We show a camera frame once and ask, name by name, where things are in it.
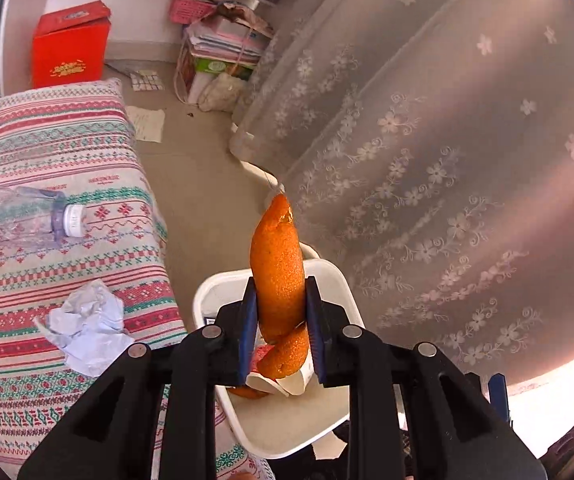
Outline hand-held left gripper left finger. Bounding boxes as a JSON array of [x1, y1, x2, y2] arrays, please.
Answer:
[[17, 277, 260, 480]]

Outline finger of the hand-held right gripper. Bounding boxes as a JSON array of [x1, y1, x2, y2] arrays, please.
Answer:
[[487, 373, 512, 426]]

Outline white paper sheet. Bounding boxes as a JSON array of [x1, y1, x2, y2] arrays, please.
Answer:
[[126, 105, 166, 143]]

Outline white plastic bin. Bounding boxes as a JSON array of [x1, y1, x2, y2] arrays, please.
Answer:
[[192, 242, 368, 461]]

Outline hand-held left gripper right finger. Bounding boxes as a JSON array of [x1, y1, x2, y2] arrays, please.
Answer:
[[306, 276, 548, 480]]

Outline clear plastic bottle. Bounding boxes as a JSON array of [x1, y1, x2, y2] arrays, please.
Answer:
[[0, 185, 88, 251]]

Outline orange peel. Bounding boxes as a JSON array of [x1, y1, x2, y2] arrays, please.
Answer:
[[227, 194, 312, 401]]

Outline white lace curtain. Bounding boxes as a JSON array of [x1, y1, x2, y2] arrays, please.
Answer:
[[229, 0, 574, 396]]

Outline patterned red green tablecloth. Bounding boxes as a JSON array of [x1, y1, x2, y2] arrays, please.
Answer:
[[0, 77, 278, 480]]

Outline red instant noodle cup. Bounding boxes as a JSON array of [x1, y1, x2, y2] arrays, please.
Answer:
[[244, 342, 315, 398]]

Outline red cardboard box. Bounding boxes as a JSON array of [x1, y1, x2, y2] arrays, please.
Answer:
[[31, 0, 112, 90]]

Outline crumpled white paper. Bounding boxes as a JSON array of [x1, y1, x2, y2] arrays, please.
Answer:
[[33, 279, 136, 377]]

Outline pink storage basket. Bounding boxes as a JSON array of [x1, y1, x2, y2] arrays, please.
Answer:
[[169, 0, 216, 25]]

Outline grid printed sheet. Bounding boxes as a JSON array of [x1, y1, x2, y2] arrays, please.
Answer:
[[130, 70, 164, 93]]

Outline white cloth bag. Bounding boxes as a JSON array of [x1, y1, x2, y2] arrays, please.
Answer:
[[199, 72, 245, 112]]

